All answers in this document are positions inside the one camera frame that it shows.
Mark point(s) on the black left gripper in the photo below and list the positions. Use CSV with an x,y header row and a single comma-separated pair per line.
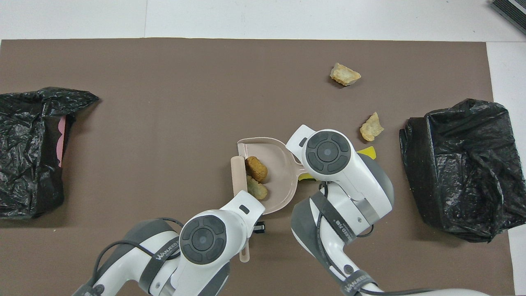
x,y
259,227

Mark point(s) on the beige plastic dustpan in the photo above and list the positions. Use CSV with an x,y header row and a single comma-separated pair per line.
x,y
279,181

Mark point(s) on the beige brush with black bristles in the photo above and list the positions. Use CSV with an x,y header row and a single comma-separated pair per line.
x,y
238,176

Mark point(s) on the brown bread-like lump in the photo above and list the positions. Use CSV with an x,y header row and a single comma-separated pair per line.
x,y
256,168

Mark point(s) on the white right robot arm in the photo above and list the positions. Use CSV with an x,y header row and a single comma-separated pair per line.
x,y
349,181

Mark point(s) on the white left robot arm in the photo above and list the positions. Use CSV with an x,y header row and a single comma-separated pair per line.
x,y
230,218

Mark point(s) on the black trash bag bin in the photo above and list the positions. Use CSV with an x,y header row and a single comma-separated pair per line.
x,y
464,172

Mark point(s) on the black bag bin, pink inside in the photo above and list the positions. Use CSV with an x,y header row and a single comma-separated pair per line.
x,y
28,152

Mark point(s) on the brown table mat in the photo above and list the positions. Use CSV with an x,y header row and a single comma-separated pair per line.
x,y
164,82

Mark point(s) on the dark grey ribbed panel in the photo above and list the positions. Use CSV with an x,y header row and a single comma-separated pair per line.
x,y
513,10

